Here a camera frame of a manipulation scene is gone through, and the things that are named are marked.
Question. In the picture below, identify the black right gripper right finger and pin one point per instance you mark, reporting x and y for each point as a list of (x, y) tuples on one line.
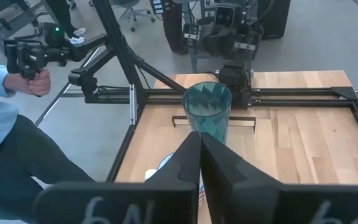
[(225, 174)]

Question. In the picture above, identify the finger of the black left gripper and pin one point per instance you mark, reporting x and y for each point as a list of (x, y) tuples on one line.
[(229, 43), (212, 40)]

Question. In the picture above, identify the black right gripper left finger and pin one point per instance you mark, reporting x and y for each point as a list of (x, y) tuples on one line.
[(182, 168)]

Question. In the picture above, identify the red white patterned mug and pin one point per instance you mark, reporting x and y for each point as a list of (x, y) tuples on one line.
[(163, 163)]

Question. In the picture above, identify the teal faceted plastic tumbler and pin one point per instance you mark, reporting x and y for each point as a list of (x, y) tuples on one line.
[(207, 105)]

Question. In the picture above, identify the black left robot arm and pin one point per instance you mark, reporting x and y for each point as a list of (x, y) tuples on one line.
[(233, 77)]

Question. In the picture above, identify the black box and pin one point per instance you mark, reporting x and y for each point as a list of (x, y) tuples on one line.
[(273, 18)]

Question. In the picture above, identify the black computer tower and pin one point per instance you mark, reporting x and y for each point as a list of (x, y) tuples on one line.
[(174, 28)]

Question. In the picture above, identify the grey office chair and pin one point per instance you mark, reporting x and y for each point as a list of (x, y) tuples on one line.
[(132, 12)]

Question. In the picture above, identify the person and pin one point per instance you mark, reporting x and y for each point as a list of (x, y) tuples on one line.
[(61, 12), (11, 161)]

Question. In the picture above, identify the person's hand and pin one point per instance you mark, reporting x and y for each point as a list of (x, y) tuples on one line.
[(36, 85)]

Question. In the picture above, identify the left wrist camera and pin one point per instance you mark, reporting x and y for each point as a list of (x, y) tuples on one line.
[(223, 15)]

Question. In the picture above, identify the black aluminium table frame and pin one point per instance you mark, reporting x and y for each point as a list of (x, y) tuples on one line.
[(291, 102)]

